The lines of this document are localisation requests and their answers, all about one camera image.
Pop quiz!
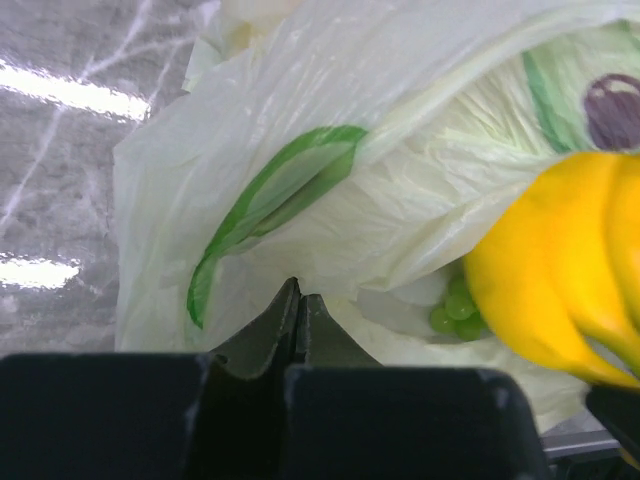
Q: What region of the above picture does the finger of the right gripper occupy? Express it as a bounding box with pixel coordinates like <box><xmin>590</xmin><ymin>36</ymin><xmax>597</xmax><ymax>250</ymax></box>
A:
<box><xmin>585</xmin><ymin>385</ymin><xmax>639</xmax><ymax>466</ymax></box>

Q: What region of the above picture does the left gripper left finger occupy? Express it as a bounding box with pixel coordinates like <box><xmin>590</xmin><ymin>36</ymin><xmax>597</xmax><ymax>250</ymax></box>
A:
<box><xmin>211</xmin><ymin>278</ymin><xmax>300</xmax><ymax>378</ymax></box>

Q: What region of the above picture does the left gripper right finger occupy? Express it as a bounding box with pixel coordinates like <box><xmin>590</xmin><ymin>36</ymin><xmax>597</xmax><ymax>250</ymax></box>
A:
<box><xmin>294</xmin><ymin>295</ymin><xmax>380</xmax><ymax>368</ymax></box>

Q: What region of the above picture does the green grape bunch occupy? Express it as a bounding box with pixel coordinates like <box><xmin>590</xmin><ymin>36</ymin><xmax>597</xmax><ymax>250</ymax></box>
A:
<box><xmin>428</xmin><ymin>275</ymin><xmax>488</xmax><ymax>342</ymax></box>

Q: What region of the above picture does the yellow banana bunch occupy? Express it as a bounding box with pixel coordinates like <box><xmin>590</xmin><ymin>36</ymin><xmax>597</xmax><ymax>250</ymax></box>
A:
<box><xmin>463</xmin><ymin>152</ymin><xmax>639</xmax><ymax>389</ymax></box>

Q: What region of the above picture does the pale green plastic bag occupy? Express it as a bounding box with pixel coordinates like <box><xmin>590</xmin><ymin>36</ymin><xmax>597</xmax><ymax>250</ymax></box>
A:
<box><xmin>114</xmin><ymin>1</ymin><xmax>639</xmax><ymax>429</ymax></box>

